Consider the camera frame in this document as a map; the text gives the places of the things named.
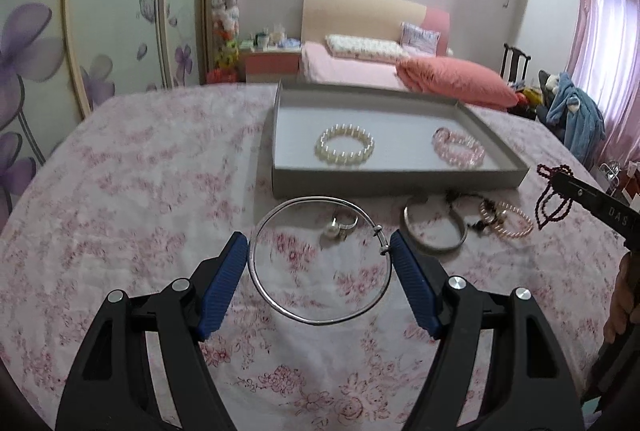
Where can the wide silver cuff bangle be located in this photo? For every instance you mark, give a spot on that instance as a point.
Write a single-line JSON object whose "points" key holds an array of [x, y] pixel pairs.
{"points": [[435, 247]]}

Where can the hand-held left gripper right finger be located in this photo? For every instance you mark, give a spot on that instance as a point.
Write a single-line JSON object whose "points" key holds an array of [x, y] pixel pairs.
{"points": [[415, 291]]}

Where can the patterned small pillow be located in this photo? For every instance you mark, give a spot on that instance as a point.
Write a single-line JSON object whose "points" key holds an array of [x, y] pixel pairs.
{"points": [[420, 38]]}

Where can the grey cardboard tray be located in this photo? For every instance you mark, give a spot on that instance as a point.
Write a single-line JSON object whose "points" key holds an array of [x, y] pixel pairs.
{"points": [[395, 111]]}

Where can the white standing air conditioner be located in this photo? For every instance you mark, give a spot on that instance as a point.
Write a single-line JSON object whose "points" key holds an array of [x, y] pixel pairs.
{"points": [[492, 11]]}

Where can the floral pink bedsheet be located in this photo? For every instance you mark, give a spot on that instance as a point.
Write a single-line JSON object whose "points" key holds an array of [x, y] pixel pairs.
{"points": [[150, 211]]}

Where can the blue clothing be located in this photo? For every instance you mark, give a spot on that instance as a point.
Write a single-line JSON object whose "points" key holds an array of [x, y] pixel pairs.
{"points": [[575, 116]]}

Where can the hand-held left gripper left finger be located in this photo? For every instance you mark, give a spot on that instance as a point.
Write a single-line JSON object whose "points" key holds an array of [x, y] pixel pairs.
{"points": [[224, 283]]}

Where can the nightstand clutter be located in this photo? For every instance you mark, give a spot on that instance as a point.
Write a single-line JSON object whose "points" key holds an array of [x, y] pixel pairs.
{"points": [[272, 40]]}

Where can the pink and beige nightstand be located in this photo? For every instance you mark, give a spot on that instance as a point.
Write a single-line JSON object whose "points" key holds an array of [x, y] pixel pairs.
{"points": [[272, 66]]}

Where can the colourful clutter pile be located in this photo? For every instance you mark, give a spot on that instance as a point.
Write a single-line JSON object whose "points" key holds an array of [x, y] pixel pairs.
{"points": [[527, 98]]}

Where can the white textured pillow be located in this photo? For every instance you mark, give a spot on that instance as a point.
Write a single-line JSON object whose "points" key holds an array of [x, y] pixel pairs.
{"points": [[365, 46]]}

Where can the dark wooden chair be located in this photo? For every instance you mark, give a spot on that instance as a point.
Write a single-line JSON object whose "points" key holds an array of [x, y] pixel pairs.
{"points": [[515, 61]]}

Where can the plush toy tower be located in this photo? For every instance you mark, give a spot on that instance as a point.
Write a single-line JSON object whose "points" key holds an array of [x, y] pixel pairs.
{"points": [[225, 21]]}

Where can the floral sliding door wardrobe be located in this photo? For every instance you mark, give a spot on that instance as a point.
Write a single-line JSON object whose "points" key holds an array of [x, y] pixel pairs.
{"points": [[100, 11]]}

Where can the person's right hand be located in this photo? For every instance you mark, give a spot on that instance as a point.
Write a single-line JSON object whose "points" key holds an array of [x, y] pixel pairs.
{"points": [[620, 306]]}

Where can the beige and pink headboard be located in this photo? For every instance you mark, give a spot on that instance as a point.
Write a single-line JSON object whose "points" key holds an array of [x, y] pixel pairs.
{"points": [[360, 11]]}

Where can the pink bed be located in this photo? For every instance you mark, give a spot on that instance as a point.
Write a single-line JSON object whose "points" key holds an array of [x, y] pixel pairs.
{"points": [[345, 71]]}

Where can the thin silver hoop bangle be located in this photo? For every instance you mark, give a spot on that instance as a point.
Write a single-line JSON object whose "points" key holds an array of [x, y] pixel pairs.
{"points": [[280, 308]]}

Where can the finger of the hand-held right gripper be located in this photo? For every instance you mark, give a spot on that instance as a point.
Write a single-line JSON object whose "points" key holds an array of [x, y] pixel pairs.
{"points": [[595, 203]]}

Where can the pink curtain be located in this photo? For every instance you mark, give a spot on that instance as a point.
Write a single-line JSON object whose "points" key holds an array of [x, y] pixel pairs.
{"points": [[607, 36]]}

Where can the folded pink quilt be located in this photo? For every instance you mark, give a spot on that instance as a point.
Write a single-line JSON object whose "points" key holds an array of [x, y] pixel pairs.
{"points": [[455, 78]]}

